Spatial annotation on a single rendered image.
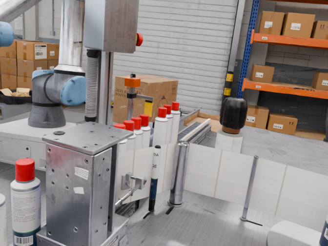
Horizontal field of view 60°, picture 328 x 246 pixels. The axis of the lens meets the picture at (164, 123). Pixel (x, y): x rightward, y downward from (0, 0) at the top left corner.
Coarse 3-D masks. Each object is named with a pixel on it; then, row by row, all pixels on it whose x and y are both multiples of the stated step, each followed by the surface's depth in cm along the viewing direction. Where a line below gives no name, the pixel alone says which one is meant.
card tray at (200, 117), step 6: (198, 114) 209; (204, 114) 208; (210, 114) 206; (186, 120) 187; (192, 120) 198; (198, 120) 200; (204, 120) 201; (210, 120) 203; (216, 120) 205; (216, 126) 188; (216, 132) 176
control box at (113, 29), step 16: (96, 0) 77; (112, 0) 73; (128, 0) 75; (96, 16) 78; (112, 16) 74; (128, 16) 76; (96, 32) 78; (112, 32) 75; (128, 32) 77; (96, 48) 79; (112, 48) 76; (128, 48) 79
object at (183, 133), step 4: (192, 124) 169; (196, 124) 170; (208, 124) 173; (188, 128) 160; (192, 128) 161; (204, 128) 164; (184, 132) 152; (188, 132) 153; (180, 136) 145; (192, 136) 147; (188, 140) 140
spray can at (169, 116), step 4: (164, 104) 116; (168, 104) 117; (168, 108) 114; (168, 112) 115; (168, 116) 115; (172, 116) 116; (168, 120) 115; (168, 124) 115; (168, 128) 116; (168, 132) 116; (168, 136) 117; (168, 140) 118
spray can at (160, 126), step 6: (162, 108) 108; (162, 114) 108; (156, 120) 109; (162, 120) 108; (156, 126) 109; (162, 126) 109; (156, 132) 110; (162, 132) 109; (156, 138) 110; (162, 138) 110; (156, 144) 111; (162, 144) 111
